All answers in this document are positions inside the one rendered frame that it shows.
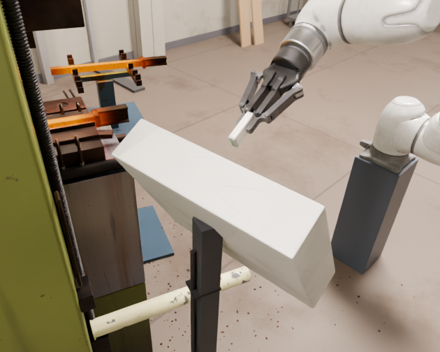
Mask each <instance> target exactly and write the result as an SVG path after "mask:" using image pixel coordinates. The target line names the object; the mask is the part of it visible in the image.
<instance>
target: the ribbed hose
mask: <svg viewBox="0 0 440 352"><path fill-rule="evenodd" d="M0 1H2V2H1V5H3V6H2V8H3V9H4V10H3V12H4V16H6V17H5V20H6V23H7V27H9V28H8V30H9V34H10V37H11V41H12V44H13V48H14V49H13V51H14V54H15V58H17V59H16V61H17V64H18V68H19V71H20V77H21V80H22V83H23V86H24V92H25V95H26V98H27V103H28V106H29V109H30V114H31V117H32V120H33V123H34V128H35V131H36V136H37V138H38V144H39V146H40V151H41V155H42V158H43V163H44V165H45V169H46V174H47V178H48V181H49V185H50V189H51V192H52V197H53V200H54V205H55V207H56V210H57V215H58V217H59V223H60V226H61V230H62V234H63V236H64V241H65V245H66V249H67V252H68V257H69V259H70V263H71V268H72V271H73V276H74V278H75V279H76V275H75V271H74V268H73V263H72V260H71V255H70V251H69V249H68V244H67V241H66V236H65V233H64V228H63V225H62V222H61V217H60V214H59V209H58V207H57V203H56V200H55V197H54V192H55V191H58V192H59V195H60V198H61V204H62V207H63V210H64V214H65V217H66V223H67V226H68V231H69V234H70V237H71V242H72V245H73V250H74V254H75V259H76V262H77V265H78V270H79V273H80V276H81V277H83V276H85V273H84V269H83V266H82V261H81V258H80V252H79V249H78V244H77V240H76V238H75V232H74V230H73V223H72V221H71V216H70V212H69V209H68V203H67V199H66V196H65V191H64V186H63V183H62V180H61V175H60V172H59V166H58V163H57V157H56V154H55V151H54V147H53V146H54V145H53V142H52V137H51V134H50V130H49V125H48V122H47V117H46V114H45V108H44V105H43V100H42V97H41V91H40V88H39V85H38V80H37V76H36V73H35V72H36V71H35V70H34V69H35V67H34V64H33V60H32V57H31V51H30V47H29V44H28V42H29V41H28V40H27V39H28V38H27V35H26V34H25V33H26V31H25V27H24V23H23V22H24V21H23V20H22V16H21V12H20V11H21V10H20V9H19V7H20V6H19V5H18V4H19V2H18V1H17V0H0ZM84 315H85V320H86V323H87V329H88V333H89V338H90V342H91V346H92V349H93V352H112V348H111V344H110V338H109V335H108V334H106V335H102V336H100V337H97V338H96V340H94V336H93V332H92V329H91V324H90V321H89V320H94V319H95V315H94V310H93V309H91V310H89V311H85V312H84Z"/></svg>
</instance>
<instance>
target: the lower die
mask: <svg viewBox="0 0 440 352"><path fill-rule="evenodd" d="M87 113H89V110H88V109H84V110H81V112H78V110H76V111H71V112H65V113H64V114H63V115H62V114H61V113H58V114H53V115H47V119H56V118H61V117H69V116H74V115H82V114H87ZM49 130H50V134H51V137H52V142H53V145H54V146H53V147H54V151H55V154H56V157H57V163H58V166H59V169H61V167H60V166H61V164H60V161H59V156H58V153H57V148H56V145H55V141H54V140H55V139H58V141H59V146H60V149H61V155H62V158H63V161H64V165H65V168H70V167H73V166H79V165H80V159H79V155H78V149H77V146H76V145H75V139H74V136H75V135H77V136H78V139H79V142H80V148H81V152H82V158H83V161H84V163H85V164H87V163H93V162H97V161H103V160H106V159H105V150H104V146H103V143H102V142H101V139H100V135H99V133H98V130H97V128H96V126H95V121H90V122H82V123H77V124H69V125H65V126H58V127H53V128H49Z"/></svg>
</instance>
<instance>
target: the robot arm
mask: <svg viewBox="0 0 440 352"><path fill-rule="evenodd" d="M439 23H440V0H309V1H308V2H307V3H306V5H305V6H304V8H303V9H302V10H301V11H300V14H299V15H298V17H297V19H296V21H295V24H294V26H293V27H292V28H291V30H290V31H289V33H288V34H287V35H286V37H285V38H284V39H283V41H282V42H281V44H280V46H279V51H278V53H277V54H276V55H275V56H274V58H273V60H272V62H271V64H270V65H269V66H268V67H267V68H265V69H264V71H263V72H259V73H257V72H256V71H251V72H250V80H249V83H248V85H247V87H246V89H245V91H244V93H243V95H242V98H241V100H240V103H239V107H240V110H241V112H242V114H241V116H240V117H239V119H238V120H237V121H236V123H235V125H236V127H235V129H234V130H233V132H232V133H231V134H230V135H229V136H228V138H229V140H230V143H231V145H232V146H235V147H236V148H238V147H239V146H240V144H241V143H242V141H243V140H244V139H245V137H246V136H247V134H248V133H250V134H252V133H253V132H254V130H255V129H256V127H257V126H258V125H259V124H260V123H261V122H266V123H267V124H270V123H271V122H272V121H273V120H275V119H276V118H277V117H278V116H279V115H280V114H281V113H282V112H283V111H284V110H285V109H286V108H287V107H289V106H290V105H291V104H292V103H293V102H294V101H296V100H298V99H300V98H302V97H303V96H304V91H303V86H302V85H300V81H301V79H303V77H304V76H305V74H306V73H307V71H310V70H312V69H313V68H314V67H315V66H316V65H317V63H318V62H319V60H320V59H321V57H322V56H323V55H324V54H325V52H326V51H327V50H328V49H329V50H331V49H333V48H336V47H339V46H342V45H348V44H360V45H398V44H404V43H410V42H413V41H416V40H419V39H421V38H424V37H426V36H427V35H429V34H431V33H432V32H433V31H434V30H435V29H436V27H437V26H438V25H439ZM262 79H263V82H262V84H261V87H260V89H259V90H258V91H257V92H256V90H257V88H258V84H260V83H261V80H262ZM286 92H287V93H286ZM255 93H256V94H255ZM284 93H286V94H284ZM254 94H255V95H254ZM360 146H362V147H364V148H365V149H366V150H365V151H364V152H361V153H360V155H359V157H360V158H362V159H366V160H368V161H371V162H372V163H375V164H377V165H379V166H382V167H384V168H386V169H389V170H390V171H392V172H393V173H395V174H400V172H401V169H403V168H404V167H405V166H406V165H407V164H408V163H410V162H411V161H414V160H415V159H416V156H418V157H420V158H422V159H424V160H426V161H428V162H430V163H433V164H435V165H437V166H440V112H438V113H436V114H435V115H434V116H433V117H432V118H431V117H430V116H429V115H427V114H426V113H425V107H424V105H423V104H422V103H421V102H420V101H419V100H418V99H416V98H413V97H410V96H398V97H396V98H394V99H393V100H392V101H391V102H390V103H389V104H387V106H386V107H385V108H384V109H383V112H382V113H381V115H380V117H379V120H378V122H377V125H376V128H375V132H374V138H373V141H368V140H361V142H360Z"/></svg>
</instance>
